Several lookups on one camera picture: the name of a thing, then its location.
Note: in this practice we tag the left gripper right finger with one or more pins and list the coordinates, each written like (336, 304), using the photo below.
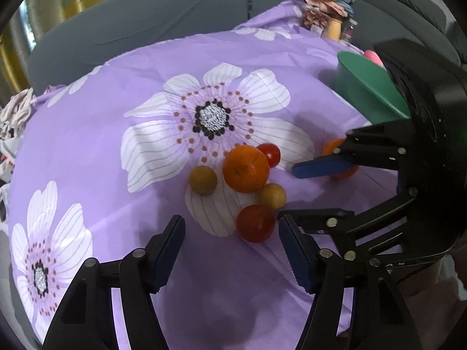
(380, 318)

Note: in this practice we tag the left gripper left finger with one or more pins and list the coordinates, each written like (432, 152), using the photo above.
(84, 319)

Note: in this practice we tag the yellow-brown fruit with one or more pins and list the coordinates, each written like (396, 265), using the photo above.
(203, 180)
(273, 196)

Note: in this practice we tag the red tomato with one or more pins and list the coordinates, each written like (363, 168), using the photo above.
(272, 152)
(255, 223)

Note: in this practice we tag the green plastic bowl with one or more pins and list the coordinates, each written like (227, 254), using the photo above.
(368, 88)

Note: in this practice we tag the pink plush toy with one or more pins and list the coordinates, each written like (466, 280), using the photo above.
(373, 57)

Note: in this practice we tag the clear plastic bottle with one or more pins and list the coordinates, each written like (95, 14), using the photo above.
(347, 31)

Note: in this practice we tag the cream yellow bottle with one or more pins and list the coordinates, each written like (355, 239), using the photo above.
(333, 29)

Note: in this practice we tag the purple floral cloth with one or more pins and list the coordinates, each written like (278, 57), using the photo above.
(104, 165)

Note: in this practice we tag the white patterned cloth pile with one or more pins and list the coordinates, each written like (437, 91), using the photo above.
(14, 117)

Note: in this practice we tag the clear box of dried petals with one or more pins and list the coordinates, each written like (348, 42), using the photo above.
(315, 20)

